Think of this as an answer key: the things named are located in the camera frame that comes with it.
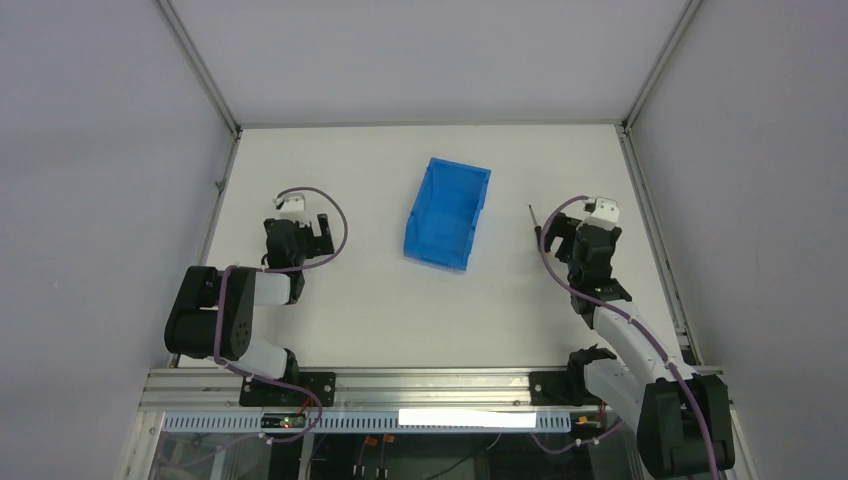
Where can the blue plastic bin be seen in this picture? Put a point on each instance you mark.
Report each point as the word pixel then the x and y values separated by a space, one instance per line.
pixel 442 223

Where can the small green circuit board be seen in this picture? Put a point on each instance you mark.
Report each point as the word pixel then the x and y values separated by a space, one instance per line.
pixel 283 421

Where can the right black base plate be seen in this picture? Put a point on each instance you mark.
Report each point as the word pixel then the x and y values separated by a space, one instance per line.
pixel 553 388

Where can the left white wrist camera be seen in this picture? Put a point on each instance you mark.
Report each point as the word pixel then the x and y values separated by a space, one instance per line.
pixel 292 207

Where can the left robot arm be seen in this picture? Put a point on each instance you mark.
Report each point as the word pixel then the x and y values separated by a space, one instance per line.
pixel 212 316

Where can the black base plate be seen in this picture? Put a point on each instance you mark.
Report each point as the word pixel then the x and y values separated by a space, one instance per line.
pixel 553 388
pixel 262 394

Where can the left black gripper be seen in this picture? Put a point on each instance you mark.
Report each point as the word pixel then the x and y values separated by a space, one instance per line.
pixel 309 237

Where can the black yellow screwdriver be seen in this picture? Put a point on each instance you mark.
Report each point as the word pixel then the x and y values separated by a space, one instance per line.
pixel 534 218

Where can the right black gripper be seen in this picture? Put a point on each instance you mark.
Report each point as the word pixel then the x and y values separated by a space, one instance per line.
pixel 568 230

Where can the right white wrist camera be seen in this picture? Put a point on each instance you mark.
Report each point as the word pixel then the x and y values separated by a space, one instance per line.
pixel 601 212

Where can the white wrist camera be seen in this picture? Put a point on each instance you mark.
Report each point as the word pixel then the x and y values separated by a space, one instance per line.
pixel 292 207
pixel 601 212

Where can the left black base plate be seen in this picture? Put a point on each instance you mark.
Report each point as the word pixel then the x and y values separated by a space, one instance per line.
pixel 262 394

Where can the aluminium front rail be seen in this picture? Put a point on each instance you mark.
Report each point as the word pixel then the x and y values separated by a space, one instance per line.
pixel 359 389

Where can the slotted grey cable duct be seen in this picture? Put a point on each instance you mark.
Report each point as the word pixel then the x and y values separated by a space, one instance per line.
pixel 408 420

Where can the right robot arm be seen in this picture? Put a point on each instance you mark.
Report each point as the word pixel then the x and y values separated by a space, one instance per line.
pixel 681 417

